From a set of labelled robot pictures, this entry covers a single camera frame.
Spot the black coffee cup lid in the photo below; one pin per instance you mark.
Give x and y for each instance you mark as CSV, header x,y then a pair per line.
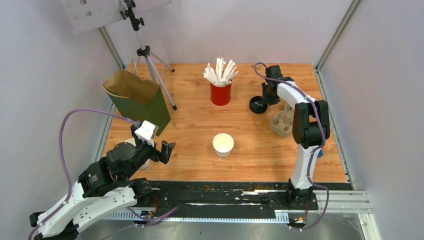
x,y
257,105

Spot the green paper bag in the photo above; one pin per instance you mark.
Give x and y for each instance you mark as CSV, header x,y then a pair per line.
x,y
138,98

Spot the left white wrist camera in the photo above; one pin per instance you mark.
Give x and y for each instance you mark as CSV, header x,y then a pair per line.
x,y
146,132

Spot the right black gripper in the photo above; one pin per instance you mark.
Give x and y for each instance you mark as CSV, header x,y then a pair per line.
x,y
273,100

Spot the silver camera tripod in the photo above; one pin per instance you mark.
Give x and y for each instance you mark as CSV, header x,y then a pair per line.
x,y
127,12

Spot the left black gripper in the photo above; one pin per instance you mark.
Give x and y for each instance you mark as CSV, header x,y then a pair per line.
x,y
158,155

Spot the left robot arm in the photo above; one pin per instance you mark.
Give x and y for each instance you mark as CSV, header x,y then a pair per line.
x,y
105,187

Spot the white paper coffee cup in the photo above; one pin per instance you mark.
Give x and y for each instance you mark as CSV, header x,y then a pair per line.
x,y
223,144

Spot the white wrapped straws bundle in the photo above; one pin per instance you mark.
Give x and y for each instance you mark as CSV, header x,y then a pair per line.
x,y
223,73

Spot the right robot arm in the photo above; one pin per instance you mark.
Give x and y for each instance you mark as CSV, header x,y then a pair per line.
x,y
310,130

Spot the stack of white cups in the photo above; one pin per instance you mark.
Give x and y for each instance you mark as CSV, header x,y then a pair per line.
x,y
143,162

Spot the red straw holder cup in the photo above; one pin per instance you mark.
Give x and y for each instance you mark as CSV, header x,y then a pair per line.
x,y
220,96

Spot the blue toy brick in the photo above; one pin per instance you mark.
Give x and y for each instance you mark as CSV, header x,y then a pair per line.
x,y
320,154

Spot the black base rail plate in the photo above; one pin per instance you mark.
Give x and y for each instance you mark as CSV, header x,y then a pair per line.
x,y
222,199

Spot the cardboard cup carrier tray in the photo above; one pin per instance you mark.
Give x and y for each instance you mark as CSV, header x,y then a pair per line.
x,y
282,122

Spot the white perforated board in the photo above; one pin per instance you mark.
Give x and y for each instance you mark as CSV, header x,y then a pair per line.
x,y
87,15

